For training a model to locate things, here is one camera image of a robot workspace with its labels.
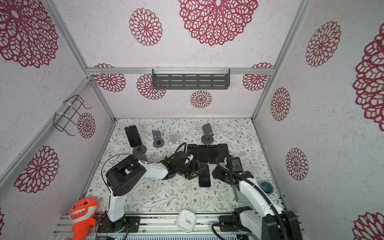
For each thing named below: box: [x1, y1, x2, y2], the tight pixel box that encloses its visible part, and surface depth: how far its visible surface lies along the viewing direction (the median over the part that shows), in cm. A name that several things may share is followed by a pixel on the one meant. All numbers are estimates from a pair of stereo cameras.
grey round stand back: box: [152, 129, 165, 148], surface depth 108 cm
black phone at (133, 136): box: [124, 125, 142, 147], surface depth 94 cm
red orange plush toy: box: [69, 197, 98, 240], surface depth 72 cm
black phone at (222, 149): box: [217, 143, 229, 156], surface depth 106 cm
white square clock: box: [176, 209, 197, 233], surface depth 74 cm
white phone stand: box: [168, 133, 179, 145], surface depth 111 cm
